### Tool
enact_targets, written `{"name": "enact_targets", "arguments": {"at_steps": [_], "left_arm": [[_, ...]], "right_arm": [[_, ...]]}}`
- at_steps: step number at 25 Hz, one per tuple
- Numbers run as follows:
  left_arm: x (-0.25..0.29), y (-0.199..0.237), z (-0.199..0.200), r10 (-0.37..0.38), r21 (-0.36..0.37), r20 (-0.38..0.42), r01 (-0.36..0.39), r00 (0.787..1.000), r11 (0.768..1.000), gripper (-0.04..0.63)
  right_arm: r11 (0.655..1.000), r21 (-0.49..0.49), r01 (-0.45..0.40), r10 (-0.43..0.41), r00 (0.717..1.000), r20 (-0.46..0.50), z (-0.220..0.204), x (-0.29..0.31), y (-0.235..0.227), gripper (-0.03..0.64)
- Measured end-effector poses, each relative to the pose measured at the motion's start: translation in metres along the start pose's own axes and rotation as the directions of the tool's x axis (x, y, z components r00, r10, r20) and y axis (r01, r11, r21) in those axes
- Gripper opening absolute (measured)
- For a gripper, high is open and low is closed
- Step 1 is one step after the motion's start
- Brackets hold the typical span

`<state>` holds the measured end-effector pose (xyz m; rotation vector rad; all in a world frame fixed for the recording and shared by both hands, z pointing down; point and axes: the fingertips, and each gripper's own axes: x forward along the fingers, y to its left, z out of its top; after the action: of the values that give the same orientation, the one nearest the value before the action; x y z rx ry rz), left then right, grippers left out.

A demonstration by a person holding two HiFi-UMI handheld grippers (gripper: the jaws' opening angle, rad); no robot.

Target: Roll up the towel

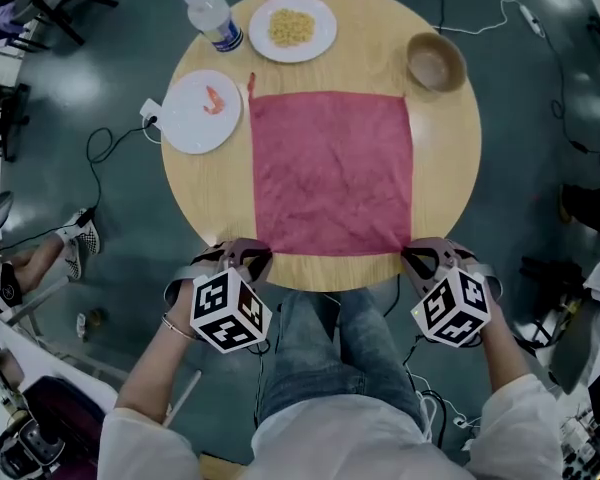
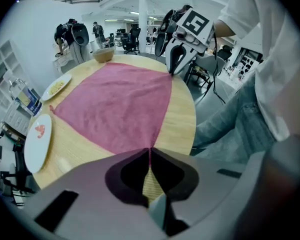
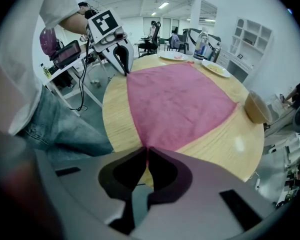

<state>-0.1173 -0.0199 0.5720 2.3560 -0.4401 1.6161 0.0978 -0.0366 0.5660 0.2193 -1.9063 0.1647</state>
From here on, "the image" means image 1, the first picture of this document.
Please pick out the white plate with shrimp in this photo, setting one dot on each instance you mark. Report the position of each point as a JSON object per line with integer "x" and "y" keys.
{"x": 190, "y": 123}

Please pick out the clear plastic water bottle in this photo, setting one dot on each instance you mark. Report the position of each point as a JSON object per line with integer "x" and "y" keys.
{"x": 210, "y": 15}

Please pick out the person's left forearm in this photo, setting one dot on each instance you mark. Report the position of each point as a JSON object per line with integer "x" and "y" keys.
{"x": 155, "y": 368}

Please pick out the long white power strip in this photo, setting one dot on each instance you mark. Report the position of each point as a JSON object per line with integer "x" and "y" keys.
{"x": 530, "y": 18}

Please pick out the chair with purple cloth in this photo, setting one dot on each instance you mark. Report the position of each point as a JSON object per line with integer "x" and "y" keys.
{"x": 5, "y": 18}

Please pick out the wooden bowl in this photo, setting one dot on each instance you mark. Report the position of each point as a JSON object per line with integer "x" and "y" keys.
{"x": 435, "y": 63}

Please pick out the person's white shirt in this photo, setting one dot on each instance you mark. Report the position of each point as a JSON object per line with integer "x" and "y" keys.
{"x": 340, "y": 453}

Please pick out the maroon domed appliance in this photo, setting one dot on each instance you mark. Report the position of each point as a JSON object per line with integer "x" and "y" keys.
{"x": 65, "y": 408}

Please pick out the white folding table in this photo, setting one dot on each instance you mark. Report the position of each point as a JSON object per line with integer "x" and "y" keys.
{"x": 55, "y": 363}

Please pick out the black office chair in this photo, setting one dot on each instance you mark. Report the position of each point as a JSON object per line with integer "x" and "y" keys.
{"x": 0, "y": 113}

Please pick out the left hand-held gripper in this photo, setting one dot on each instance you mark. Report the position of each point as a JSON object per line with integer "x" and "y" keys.
{"x": 225, "y": 308}

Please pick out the white plate with yellow food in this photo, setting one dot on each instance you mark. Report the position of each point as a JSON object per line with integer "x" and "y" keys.
{"x": 326, "y": 43}

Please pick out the small white bottle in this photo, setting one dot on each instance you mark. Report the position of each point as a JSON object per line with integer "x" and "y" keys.
{"x": 81, "y": 325}

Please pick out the red cloth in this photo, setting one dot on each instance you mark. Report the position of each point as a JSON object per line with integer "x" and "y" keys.
{"x": 330, "y": 168}

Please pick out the person's right forearm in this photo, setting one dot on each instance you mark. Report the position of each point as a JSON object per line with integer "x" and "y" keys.
{"x": 500, "y": 353}

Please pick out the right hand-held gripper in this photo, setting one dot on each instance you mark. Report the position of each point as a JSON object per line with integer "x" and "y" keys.
{"x": 455, "y": 308}

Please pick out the small brown jar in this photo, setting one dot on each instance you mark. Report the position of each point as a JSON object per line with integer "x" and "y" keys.
{"x": 96, "y": 316}

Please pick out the round wooden table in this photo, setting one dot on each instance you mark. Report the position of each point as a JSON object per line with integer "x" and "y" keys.
{"x": 330, "y": 58}

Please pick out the square white power strip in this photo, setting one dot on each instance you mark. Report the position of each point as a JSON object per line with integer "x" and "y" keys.
{"x": 149, "y": 108}

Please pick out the yellow food heap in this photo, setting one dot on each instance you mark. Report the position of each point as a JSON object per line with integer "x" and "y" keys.
{"x": 292, "y": 27}

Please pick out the black chair with grey seat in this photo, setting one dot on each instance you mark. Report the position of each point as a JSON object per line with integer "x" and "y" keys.
{"x": 55, "y": 8}

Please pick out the person's jeans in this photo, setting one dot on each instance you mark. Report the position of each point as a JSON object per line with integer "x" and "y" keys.
{"x": 320, "y": 348}

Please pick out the orange shrimp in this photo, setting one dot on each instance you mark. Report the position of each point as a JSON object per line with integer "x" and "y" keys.
{"x": 214, "y": 104}

